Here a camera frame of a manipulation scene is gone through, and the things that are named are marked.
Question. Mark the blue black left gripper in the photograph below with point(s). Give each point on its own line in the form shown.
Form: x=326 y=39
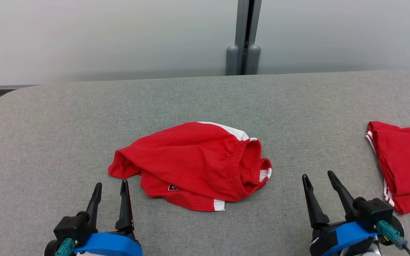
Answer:
x=109 y=245

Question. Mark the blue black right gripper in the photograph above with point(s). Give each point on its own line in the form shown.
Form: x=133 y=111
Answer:
x=343 y=238

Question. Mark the red white-striped shorts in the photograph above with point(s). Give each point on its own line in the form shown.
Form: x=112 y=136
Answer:
x=408 y=167
x=190 y=160

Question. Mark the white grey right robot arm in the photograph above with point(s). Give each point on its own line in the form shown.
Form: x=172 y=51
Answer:
x=370 y=252

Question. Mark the grey fabric sofa cushion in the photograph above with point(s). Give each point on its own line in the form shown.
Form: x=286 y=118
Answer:
x=84 y=117

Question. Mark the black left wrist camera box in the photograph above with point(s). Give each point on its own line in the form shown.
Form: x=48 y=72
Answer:
x=69 y=227

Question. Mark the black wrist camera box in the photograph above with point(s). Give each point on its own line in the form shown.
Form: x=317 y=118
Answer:
x=372 y=213
x=69 y=227

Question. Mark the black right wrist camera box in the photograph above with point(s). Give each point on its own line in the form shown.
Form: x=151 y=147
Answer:
x=372 y=213

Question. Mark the grey rounded post cap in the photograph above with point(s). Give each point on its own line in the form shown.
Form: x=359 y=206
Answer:
x=253 y=60
x=232 y=60

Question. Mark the grey wall base rail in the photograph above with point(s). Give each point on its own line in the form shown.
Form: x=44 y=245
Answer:
x=5 y=87

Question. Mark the grey metal partition frame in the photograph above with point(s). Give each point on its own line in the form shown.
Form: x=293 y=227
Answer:
x=247 y=21

